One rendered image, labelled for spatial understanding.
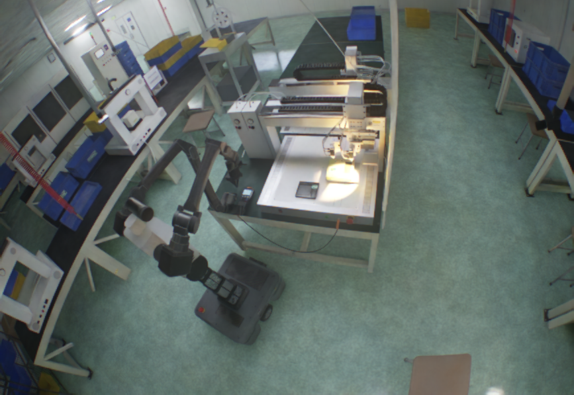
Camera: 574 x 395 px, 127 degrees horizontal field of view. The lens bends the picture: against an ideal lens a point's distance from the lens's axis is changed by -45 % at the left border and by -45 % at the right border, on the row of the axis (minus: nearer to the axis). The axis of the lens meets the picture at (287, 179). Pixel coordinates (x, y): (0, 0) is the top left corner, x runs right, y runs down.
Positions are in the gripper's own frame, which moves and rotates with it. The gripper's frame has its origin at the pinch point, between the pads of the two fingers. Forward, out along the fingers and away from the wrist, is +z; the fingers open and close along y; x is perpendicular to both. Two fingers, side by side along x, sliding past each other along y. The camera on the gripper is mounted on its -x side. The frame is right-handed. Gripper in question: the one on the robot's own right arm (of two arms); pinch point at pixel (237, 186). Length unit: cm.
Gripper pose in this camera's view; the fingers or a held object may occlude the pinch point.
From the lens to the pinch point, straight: 174.6
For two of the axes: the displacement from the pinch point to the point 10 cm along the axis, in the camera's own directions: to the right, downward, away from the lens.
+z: 1.5, 8.1, 5.7
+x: -3.0, 5.9, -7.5
